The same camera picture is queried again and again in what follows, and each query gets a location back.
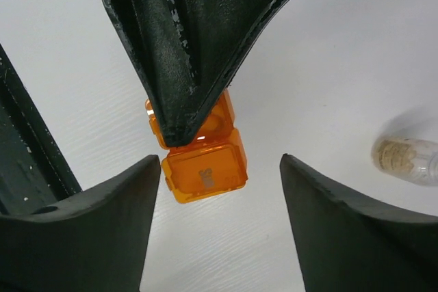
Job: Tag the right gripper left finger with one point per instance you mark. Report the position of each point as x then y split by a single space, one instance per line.
95 240

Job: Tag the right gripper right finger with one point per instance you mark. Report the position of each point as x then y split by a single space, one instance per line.
348 241

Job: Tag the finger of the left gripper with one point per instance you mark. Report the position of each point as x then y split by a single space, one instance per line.
186 52

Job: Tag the clear pill bottle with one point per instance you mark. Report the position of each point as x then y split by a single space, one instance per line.
409 159

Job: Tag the orange pill organizer box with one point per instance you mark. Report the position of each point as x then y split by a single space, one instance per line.
213 163

